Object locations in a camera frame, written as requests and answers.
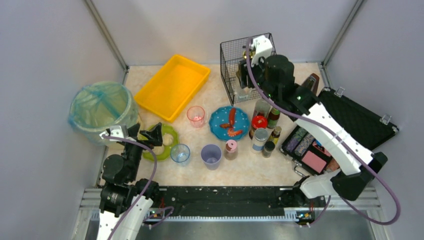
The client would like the black cap dark bottle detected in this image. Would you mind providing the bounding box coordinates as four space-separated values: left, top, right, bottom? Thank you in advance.
252 98 271 119

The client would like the yellow cap sauce bottle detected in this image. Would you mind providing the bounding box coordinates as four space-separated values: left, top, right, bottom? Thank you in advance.
267 107 281 129

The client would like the red lid sauce jar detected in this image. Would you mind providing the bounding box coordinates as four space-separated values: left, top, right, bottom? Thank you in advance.
248 114 268 139

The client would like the silver lid white can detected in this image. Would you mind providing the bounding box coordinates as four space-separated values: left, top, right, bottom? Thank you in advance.
251 128 269 154

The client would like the gold pump clear bottle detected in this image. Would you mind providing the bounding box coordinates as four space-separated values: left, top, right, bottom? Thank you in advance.
235 45 254 102

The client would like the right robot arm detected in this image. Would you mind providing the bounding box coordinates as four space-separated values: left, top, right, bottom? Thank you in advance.
239 53 388 201

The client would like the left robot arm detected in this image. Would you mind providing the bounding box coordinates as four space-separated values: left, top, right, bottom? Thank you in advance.
96 122 163 240

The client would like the green dotted plate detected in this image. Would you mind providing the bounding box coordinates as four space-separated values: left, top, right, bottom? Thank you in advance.
153 123 179 161

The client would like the white steamed bun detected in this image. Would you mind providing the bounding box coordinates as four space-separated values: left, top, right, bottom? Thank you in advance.
162 133 174 146
152 145 165 156

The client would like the blue transparent cup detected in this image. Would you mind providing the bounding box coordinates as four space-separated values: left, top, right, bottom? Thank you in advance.
170 143 191 166

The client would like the red sausage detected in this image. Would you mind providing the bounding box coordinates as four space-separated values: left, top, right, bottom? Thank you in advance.
228 107 237 127

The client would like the yellow plastic tray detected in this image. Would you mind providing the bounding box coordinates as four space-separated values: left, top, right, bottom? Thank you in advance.
134 54 211 123

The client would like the pink transparent cup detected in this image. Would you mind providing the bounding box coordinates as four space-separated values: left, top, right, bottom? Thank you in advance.
186 105 206 128

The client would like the blue dotted plate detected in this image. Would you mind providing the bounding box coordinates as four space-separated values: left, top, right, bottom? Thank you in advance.
208 105 251 141

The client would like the brown metronome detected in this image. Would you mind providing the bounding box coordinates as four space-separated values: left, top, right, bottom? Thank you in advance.
301 73 320 95

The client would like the purple plastic cup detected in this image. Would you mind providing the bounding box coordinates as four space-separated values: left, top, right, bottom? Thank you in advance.
200 144 222 171

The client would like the sliced sausage piece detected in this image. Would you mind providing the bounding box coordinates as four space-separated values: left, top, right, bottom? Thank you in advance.
219 123 244 137

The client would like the trash bin with green bag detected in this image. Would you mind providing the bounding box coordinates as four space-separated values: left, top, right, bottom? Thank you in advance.
68 81 139 146

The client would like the small yellow oil bottle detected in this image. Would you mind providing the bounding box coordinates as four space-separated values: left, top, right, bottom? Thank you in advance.
267 126 282 145

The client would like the small black lid jar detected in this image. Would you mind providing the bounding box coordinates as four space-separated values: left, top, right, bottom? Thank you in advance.
262 141 275 158

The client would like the pink lid spice jar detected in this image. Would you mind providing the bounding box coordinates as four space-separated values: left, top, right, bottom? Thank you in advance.
223 139 238 160

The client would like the black poker chip case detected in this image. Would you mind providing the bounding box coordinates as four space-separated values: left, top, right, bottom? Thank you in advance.
278 87 399 175

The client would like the black wire rack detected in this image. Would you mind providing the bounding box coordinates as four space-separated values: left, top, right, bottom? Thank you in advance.
220 33 276 106

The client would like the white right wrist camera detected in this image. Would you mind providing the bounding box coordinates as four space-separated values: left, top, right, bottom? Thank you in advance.
249 35 273 67

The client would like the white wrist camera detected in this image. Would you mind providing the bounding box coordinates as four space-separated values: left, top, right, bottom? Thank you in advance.
99 124 129 140
249 35 273 67

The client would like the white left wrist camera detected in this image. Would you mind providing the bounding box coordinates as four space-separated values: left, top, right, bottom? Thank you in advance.
99 124 129 140

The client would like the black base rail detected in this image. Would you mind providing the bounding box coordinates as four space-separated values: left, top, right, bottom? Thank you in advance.
79 185 382 223

